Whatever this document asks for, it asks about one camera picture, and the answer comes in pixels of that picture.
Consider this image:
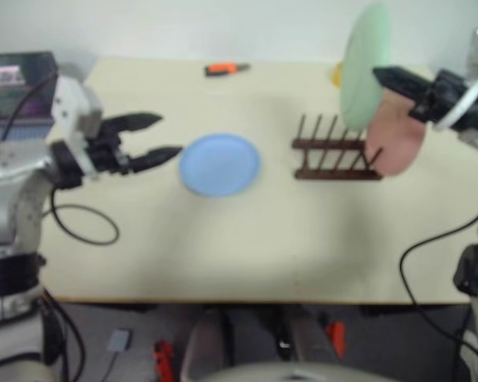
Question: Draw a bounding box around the green plastic plate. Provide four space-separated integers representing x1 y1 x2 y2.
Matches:
339 0 392 129

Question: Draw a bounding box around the blue plastic plate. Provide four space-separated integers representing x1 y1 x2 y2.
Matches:
178 132 262 197

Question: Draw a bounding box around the open laptop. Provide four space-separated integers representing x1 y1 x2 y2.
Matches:
0 50 61 148

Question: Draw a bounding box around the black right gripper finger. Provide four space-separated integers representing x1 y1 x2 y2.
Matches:
372 66 437 105

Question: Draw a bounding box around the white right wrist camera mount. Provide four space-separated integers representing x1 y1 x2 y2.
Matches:
434 26 478 131

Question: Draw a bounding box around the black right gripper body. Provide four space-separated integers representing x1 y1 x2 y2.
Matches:
408 69 478 131

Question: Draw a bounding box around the brown wooden dish rack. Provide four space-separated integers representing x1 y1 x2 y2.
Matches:
291 114 384 181

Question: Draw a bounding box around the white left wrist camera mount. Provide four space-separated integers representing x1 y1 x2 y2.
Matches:
50 75 104 176

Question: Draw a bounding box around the red black tool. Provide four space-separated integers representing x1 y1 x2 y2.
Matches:
326 321 346 357
153 340 174 382

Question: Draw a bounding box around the orange black marker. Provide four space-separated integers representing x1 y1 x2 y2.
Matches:
205 62 251 77

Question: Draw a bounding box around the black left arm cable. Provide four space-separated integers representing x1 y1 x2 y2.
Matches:
41 186 120 244

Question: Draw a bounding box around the yellow tape roll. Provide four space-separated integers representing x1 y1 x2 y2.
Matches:
328 61 346 91

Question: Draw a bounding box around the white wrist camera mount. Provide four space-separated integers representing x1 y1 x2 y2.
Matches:
434 26 478 131
50 75 104 176

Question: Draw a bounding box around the black left wrist camera cable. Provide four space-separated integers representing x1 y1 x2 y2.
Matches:
2 73 59 140

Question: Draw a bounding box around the pink plastic plate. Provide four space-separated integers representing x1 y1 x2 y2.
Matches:
364 89 428 177

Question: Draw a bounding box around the small grey box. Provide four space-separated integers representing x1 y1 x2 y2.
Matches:
107 329 133 353

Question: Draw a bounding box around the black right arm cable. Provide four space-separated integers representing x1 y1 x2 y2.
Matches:
399 194 478 382

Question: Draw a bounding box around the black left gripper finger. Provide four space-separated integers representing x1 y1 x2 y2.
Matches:
127 146 183 175
103 112 164 134

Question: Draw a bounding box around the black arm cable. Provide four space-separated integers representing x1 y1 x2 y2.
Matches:
399 194 478 382
41 186 120 244

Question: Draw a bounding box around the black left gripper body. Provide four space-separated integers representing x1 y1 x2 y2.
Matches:
85 118 133 177

